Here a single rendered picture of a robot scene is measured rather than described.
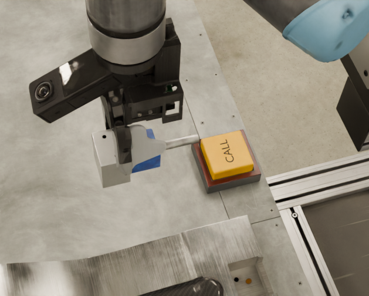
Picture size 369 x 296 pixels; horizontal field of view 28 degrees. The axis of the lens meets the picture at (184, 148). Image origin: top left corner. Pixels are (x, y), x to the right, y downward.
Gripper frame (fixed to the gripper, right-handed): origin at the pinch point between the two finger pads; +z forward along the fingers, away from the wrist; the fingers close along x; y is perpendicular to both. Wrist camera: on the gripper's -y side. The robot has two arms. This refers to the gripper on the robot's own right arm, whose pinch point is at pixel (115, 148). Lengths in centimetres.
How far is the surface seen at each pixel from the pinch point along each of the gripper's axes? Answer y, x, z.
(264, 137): 51, 50, 95
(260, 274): 13.6, -17.5, 7.7
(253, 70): 56, 73, 95
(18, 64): -9.2, 27.9, 14.9
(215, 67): 20.3, 19.5, 15.0
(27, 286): -13.6, -13.3, 3.1
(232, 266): 10.5, -15.8, 7.3
